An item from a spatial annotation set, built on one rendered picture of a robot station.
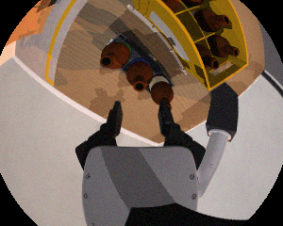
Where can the brown bottle with green label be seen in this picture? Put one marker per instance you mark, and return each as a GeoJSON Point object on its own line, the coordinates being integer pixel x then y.
{"type": "Point", "coordinates": [116, 53]}

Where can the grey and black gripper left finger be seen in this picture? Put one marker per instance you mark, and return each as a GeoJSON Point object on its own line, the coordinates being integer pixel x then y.
{"type": "Point", "coordinates": [107, 134]}

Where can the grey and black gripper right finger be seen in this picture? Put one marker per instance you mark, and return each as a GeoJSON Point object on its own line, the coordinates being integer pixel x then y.
{"type": "Point", "coordinates": [170, 129]}

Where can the brown glass bottle with cream label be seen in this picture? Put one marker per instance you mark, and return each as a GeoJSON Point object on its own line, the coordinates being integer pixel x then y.
{"type": "Point", "coordinates": [161, 90]}

